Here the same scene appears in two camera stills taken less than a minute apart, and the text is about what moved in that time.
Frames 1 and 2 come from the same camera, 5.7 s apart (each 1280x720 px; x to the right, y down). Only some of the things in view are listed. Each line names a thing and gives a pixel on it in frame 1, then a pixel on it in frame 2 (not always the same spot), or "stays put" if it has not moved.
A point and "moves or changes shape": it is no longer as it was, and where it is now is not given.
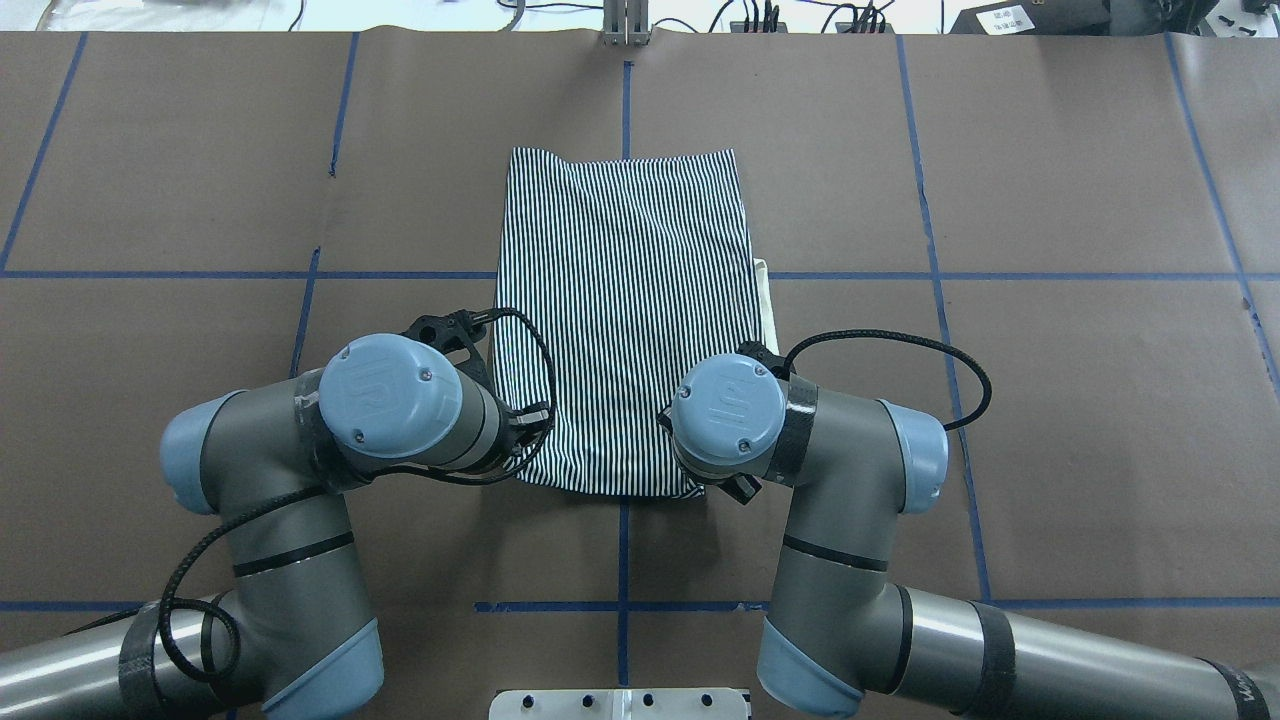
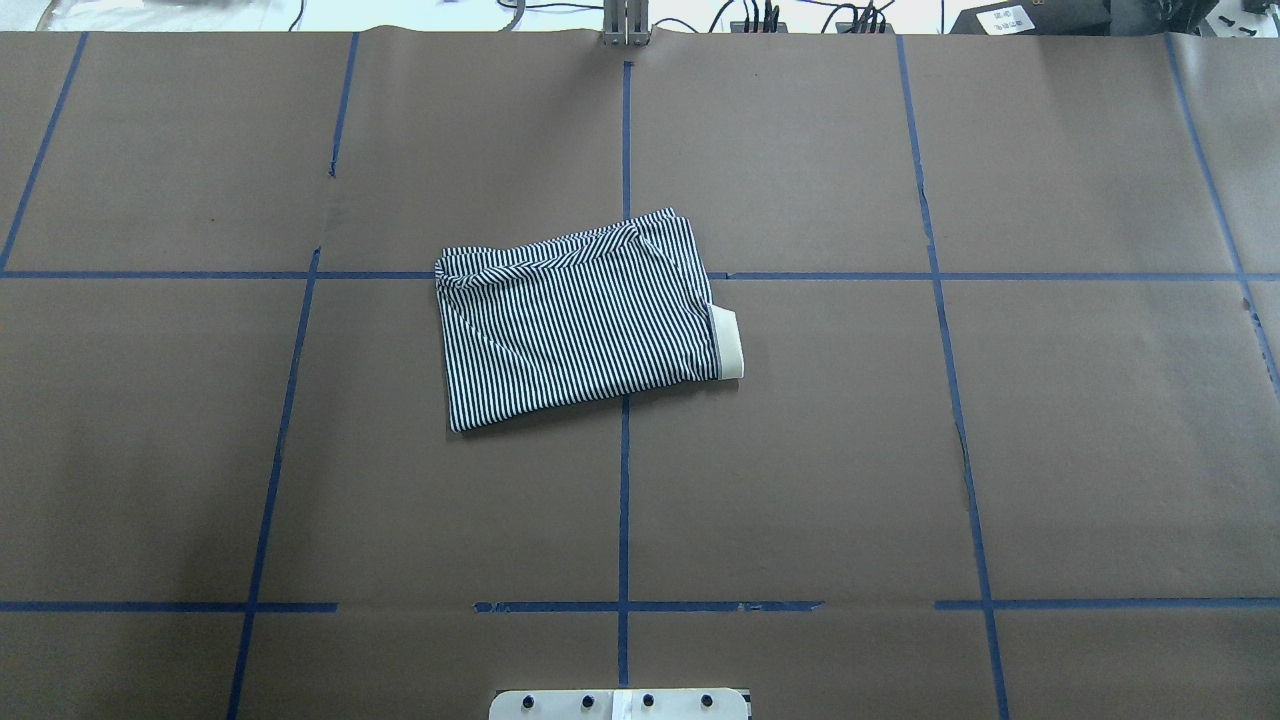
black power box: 1036,18 stays put
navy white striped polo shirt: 633,270 moves or changes shape
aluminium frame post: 626,22 stays put
